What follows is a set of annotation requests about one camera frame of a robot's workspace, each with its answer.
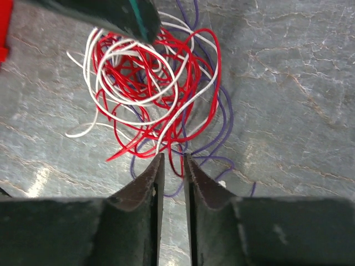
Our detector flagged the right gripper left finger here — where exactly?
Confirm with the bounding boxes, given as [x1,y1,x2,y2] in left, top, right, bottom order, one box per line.
[1,154,165,265]

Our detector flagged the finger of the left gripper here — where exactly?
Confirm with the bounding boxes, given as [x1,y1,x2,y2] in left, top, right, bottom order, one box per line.
[27,0,161,44]

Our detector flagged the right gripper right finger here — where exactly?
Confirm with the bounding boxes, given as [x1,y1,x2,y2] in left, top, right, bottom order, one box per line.
[184,154,354,265]

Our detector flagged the white cable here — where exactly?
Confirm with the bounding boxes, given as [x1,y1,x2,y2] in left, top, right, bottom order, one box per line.
[65,11,220,155]

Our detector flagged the red cable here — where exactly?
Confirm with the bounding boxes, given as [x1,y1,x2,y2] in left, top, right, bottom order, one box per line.
[93,27,222,178]

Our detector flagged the purple cable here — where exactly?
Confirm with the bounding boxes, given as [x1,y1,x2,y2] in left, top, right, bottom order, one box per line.
[110,0,257,198]

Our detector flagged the red bin right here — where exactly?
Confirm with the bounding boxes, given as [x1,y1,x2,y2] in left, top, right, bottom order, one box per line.
[0,0,13,63]

